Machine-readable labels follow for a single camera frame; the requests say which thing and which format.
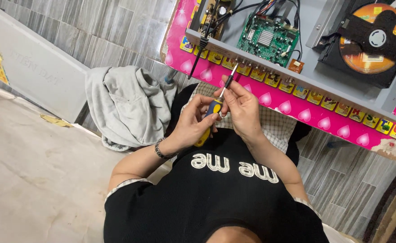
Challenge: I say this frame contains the person's right hand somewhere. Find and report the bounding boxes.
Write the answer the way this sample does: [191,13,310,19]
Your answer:
[214,76,267,141]

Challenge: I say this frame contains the person's left hand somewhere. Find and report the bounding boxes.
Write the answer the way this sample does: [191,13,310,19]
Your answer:
[166,94,223,153]

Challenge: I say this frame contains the blue and yellow screwdriver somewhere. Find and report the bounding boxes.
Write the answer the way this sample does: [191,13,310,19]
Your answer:
[194,63,239,147]

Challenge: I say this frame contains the person's checked shorts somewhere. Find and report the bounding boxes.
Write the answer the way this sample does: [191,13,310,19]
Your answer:
[181,83,298,153]

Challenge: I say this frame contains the pink picture-print table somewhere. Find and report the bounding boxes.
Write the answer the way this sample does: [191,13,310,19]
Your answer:
[160,0,396,162]

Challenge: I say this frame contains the grey hooded sweatshirt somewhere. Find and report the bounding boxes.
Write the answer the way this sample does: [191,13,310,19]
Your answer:
[85,66,178,152]

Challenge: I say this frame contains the small brown circuit board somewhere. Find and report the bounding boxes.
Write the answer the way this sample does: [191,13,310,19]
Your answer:
[288,59,304,74]

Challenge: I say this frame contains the green circuit board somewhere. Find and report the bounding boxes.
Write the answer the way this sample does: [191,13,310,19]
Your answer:
[236,13,300,67]

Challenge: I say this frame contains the person's black knit shirt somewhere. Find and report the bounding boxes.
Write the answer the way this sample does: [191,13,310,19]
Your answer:
[103,128,330,243]

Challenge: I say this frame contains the grey metal disc player chassis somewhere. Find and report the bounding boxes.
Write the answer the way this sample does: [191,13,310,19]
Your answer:
[185,0,396,124]

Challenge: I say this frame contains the black disc drive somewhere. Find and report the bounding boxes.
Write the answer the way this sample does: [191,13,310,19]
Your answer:
[314,0,396,89]

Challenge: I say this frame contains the brown power supply board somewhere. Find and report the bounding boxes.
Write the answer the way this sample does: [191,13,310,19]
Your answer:
[198,0,234,40]

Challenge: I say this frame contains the orange disc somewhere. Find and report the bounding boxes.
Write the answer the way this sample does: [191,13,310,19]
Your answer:
[339,3,396,75]

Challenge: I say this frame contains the yellow paper scrap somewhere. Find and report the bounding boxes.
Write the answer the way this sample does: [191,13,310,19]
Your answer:
[40,114,74,128]

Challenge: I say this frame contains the beige floor mat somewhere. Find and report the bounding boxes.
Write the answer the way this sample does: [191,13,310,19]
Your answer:
[0,81,171,243]

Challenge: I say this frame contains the white flat panel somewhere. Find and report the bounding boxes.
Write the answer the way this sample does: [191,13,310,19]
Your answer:
[0,7,90,124]

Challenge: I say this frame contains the silver wrist bracelet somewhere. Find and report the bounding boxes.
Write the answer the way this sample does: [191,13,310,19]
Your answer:
[155,137,179,160]

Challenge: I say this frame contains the black power cable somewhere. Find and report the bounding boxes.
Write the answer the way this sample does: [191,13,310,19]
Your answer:
[188,0,223,80]

